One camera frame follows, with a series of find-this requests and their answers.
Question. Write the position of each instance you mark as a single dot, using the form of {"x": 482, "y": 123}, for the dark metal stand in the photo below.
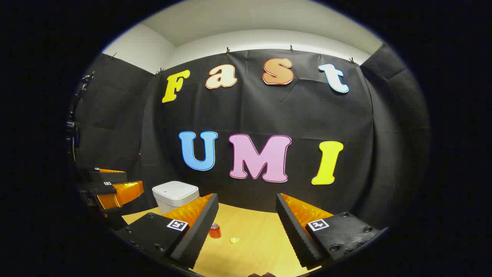
{"x": 73, "y": 127}

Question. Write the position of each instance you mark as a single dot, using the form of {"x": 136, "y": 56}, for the red pop can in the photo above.
{"x": 215, "y": 232}

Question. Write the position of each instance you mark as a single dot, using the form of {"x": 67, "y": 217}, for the yellow paper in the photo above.
{"x": 234, "y": 240}

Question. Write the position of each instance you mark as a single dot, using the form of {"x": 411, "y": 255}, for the white desktop garbage bin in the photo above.
{"x": 175, "y": 192}

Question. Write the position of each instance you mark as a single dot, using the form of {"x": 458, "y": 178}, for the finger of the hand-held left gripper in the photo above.
{"x": 109, "y": 177}
{"x": 123, "y": 194}

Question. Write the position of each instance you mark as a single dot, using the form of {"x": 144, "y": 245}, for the wooden desktop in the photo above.
{"x": 253, "y": 231}

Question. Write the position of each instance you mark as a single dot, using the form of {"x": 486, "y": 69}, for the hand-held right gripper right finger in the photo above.
{"x": 296, "y": 234}

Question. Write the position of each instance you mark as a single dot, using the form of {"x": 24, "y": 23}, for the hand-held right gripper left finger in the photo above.
{"x": 200, "y": 234}

